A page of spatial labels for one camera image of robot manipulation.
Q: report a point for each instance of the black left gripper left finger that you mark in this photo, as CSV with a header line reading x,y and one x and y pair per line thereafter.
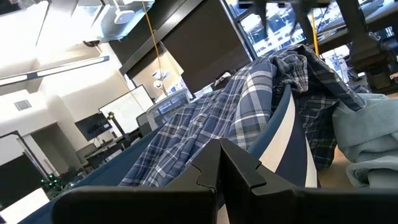
x,y
161,196

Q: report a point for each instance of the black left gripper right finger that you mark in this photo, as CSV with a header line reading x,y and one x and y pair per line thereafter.
x,y
280,202

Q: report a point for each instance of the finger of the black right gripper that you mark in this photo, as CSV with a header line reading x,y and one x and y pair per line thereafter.
x,y
261,15
304,18

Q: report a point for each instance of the navy white striped fabric bin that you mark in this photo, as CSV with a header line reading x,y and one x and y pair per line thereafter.
x,y
284,140

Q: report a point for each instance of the blue plaid shirt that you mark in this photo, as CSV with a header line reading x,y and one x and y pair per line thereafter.
x,y
217,124

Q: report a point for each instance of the light blue denim jeans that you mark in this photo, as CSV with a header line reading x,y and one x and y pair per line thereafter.
x,y
368,140

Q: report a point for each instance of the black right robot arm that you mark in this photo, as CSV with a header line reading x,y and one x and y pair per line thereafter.
x,y
367,40

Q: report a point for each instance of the large dark panel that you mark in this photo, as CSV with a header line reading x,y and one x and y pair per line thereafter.
x,y
205,43

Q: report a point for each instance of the white framed whiteboard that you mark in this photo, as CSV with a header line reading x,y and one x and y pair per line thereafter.
x,y
127,109

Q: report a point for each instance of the black wall screen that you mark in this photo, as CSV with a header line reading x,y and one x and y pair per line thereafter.
x,y
93,126

